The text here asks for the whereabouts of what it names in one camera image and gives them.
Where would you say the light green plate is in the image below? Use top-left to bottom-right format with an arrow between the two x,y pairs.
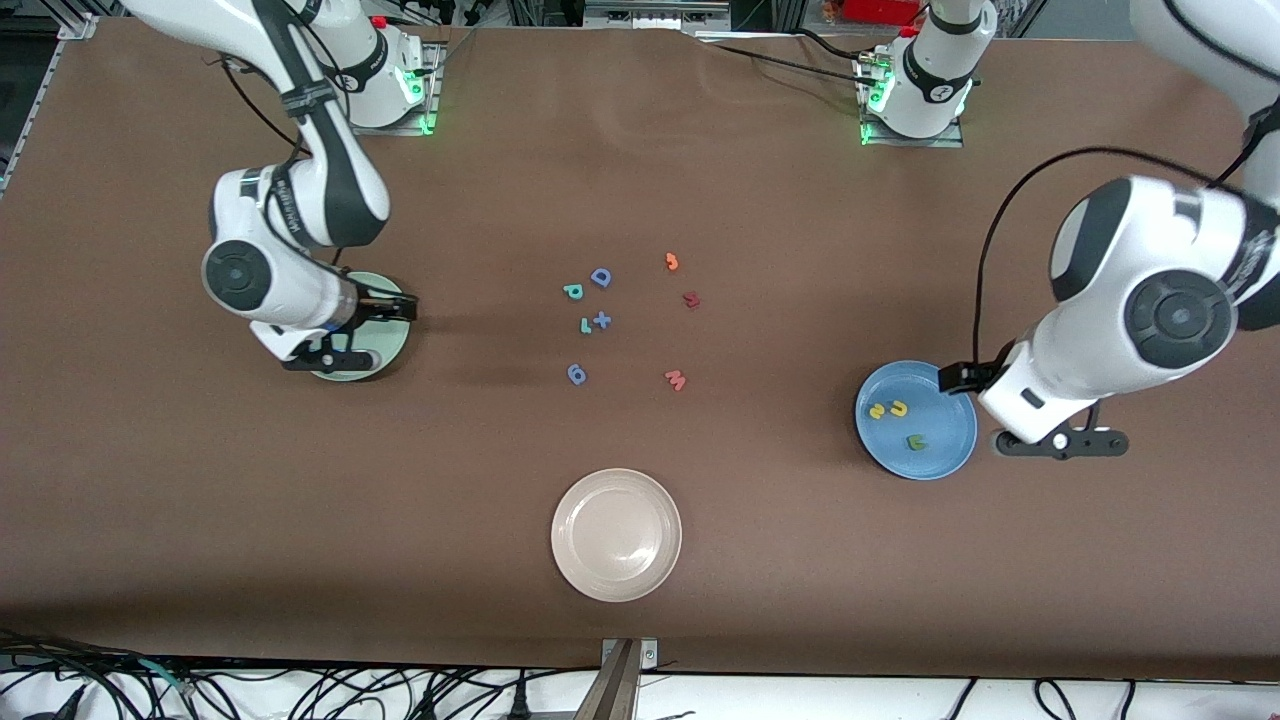
308,271 -> 413,383

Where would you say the blue plate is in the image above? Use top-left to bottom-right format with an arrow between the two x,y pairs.
855,360 -> 978,481

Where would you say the brown table cover sheet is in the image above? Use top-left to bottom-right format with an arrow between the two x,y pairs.
0,18 -> 1280,683

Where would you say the beige plate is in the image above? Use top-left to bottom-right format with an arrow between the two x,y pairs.
551,468 -> 683,603

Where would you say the red background object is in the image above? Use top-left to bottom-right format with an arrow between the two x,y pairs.
843,0 -> 923,27

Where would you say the aluminium corner profile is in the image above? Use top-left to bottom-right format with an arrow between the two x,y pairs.
0,0 -> 101,191

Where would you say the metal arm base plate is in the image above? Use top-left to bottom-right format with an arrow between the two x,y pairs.
333,40 -> 443,136
860,55 -> 966,149

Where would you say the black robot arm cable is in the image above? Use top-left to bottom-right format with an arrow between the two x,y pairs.
972,148 -> 1280,371
205,50 -> 401,301

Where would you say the black cable on table cover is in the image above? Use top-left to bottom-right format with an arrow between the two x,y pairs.
690,28 -> 891,91

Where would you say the aluminium frame profile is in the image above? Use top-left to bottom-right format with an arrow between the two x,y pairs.
583,0 -> 733,33

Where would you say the teal cable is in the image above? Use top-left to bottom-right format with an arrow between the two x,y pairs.
138,658 -> 193,698

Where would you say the metal bracket post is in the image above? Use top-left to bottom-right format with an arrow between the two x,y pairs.
573,638 -> 659,720

